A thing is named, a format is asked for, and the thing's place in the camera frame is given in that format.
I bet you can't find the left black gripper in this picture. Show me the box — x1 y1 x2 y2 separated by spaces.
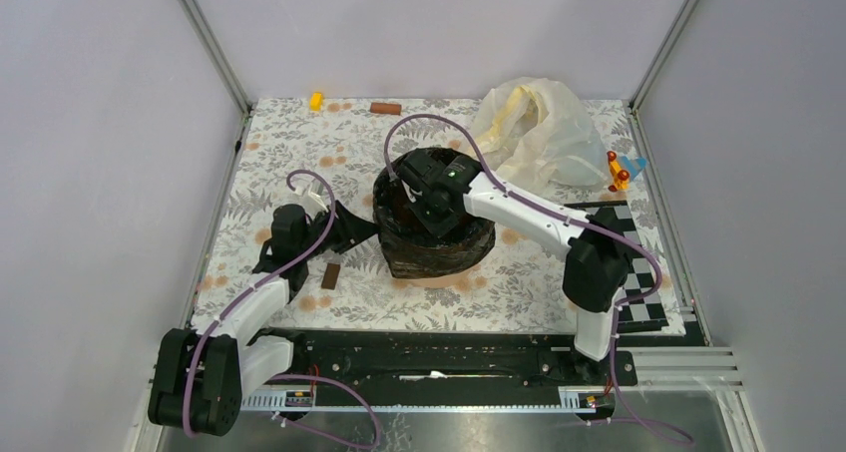
297 200 381 260

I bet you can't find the black trash bag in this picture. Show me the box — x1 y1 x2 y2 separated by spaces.
373 147 496 279

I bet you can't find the translucent white trash bag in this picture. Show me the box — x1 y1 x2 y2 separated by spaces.
470 77 611 195

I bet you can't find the orange plastic trash bin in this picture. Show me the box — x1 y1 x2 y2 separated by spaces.
391 269 471 289

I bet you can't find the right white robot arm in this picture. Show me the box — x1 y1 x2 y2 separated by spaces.
389 149 632 384

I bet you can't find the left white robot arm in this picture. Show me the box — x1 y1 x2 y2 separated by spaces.
147 202 377 436

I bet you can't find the dark brown wooden block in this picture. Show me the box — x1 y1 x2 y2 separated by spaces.
320 263 341 290

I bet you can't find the brown cylinder block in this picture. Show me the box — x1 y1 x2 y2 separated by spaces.
369 102 402 116

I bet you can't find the yellow cube block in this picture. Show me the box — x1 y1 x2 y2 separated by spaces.
309 92 324 112

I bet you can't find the red yellow toy vehicle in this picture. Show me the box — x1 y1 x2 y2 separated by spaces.
607 151 631 193

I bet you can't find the blue toy piece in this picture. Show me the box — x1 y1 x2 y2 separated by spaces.
620 157 647 181

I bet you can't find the black white checkerboard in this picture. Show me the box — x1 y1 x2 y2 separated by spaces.
568 201 669 334

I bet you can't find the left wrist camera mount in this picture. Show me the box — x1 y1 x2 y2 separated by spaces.
294 180 329 217

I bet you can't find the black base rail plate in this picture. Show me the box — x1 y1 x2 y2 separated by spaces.
244 328 708 408

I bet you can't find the slotted metal cable duct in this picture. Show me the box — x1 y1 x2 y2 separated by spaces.
240 386 598 414

